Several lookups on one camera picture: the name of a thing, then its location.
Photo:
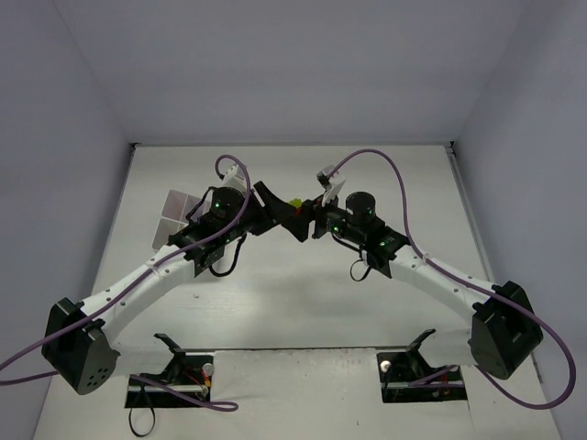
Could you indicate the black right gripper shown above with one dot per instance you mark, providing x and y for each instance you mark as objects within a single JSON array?
[{"x": 316, "y": 220}]

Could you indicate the green stepped lego brick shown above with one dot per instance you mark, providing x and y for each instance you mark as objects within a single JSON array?
[{"x": 296, "y": 203}]

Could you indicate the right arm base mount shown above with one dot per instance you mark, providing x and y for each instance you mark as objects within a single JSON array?
[{"x": 405, "y": 376}]

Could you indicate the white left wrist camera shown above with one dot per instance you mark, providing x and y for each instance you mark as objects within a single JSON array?
[{"x": 235, "y": 179}]

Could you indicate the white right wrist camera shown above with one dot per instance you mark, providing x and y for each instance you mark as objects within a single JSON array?
[{"x": 332, "y": 182}]

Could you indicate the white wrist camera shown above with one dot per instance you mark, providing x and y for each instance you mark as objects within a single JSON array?
[
  {"x": 332, "y": 182},
  {"x": 235, "y": 179}
]

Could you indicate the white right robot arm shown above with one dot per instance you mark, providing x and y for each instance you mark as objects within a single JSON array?
[{"x": 499, "y": 334}]

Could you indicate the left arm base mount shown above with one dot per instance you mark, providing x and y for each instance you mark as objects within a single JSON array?
[{"x": 186, "y": 382}]

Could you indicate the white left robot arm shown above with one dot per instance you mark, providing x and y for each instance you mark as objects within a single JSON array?
[{"x": 82, "y": 338}]

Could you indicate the white divided sorting container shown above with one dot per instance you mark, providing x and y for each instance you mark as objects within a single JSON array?
[{"x": 173, "y": 216}]

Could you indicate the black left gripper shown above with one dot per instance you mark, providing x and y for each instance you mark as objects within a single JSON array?
[{"x": 262, "y": 207}]

